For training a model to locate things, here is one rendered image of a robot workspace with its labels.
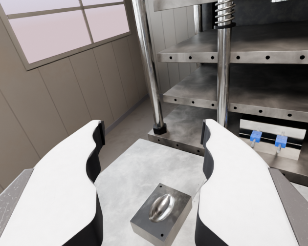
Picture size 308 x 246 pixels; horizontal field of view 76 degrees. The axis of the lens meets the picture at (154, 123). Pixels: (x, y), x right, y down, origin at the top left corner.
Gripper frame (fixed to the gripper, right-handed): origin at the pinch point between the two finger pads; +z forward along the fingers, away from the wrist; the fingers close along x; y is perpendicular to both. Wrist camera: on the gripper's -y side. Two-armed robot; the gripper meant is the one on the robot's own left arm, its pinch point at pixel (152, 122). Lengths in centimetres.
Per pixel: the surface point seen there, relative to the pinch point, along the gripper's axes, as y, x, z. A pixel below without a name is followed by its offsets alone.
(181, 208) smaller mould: 58, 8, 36
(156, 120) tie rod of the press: 57, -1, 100
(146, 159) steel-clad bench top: 67, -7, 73
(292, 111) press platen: 34, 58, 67
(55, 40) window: 23, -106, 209
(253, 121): 44, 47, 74
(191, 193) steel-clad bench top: 64, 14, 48
